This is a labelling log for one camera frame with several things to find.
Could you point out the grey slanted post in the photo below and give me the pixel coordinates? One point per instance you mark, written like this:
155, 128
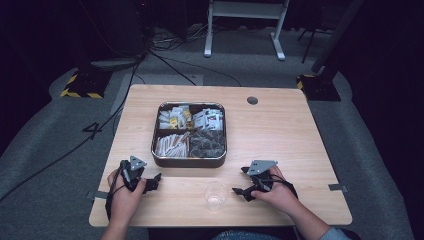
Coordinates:
336, 36

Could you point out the pile of yellow tea packets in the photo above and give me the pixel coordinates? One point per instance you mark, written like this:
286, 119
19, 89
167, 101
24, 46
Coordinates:
173, 118

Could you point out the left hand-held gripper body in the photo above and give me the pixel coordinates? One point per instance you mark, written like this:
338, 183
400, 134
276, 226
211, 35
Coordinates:
133, 173

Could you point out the clear glass cup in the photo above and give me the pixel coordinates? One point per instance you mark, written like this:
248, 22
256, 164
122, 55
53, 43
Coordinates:
216, 196

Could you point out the pile of red-labelled white sachets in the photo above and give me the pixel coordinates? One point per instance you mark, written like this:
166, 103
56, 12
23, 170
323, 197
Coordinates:
210, 118

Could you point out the person's blue jeans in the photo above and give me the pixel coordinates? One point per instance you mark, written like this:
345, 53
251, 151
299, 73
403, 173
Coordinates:
245, 236

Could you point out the grey metal table bracket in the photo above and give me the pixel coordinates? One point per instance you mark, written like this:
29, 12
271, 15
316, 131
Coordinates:
338, 187
98, 195

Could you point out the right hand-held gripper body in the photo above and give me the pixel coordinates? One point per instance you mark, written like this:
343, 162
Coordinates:
260, 168

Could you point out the dark compartment box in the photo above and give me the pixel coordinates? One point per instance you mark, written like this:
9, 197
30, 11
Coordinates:
186, 162

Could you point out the black yellow striped base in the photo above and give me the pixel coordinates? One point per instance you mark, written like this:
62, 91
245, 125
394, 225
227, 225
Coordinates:
318, 86
85, 85

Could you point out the white metal stand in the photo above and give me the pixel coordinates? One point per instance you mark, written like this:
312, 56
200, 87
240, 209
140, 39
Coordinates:
245, 10

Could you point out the black tripod legs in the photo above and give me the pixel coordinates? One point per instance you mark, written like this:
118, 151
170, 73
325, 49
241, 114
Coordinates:
311, 40

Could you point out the person's right hand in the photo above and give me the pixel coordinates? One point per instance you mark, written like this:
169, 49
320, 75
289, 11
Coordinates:
280, 196

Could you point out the pile of white stick packets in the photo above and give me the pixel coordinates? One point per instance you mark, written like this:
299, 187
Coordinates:
171, 146

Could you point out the person's left hand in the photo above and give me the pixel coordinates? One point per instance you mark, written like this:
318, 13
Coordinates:
125, 203

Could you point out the pile of mesh tea bags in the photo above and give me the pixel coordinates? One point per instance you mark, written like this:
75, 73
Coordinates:
206, 145

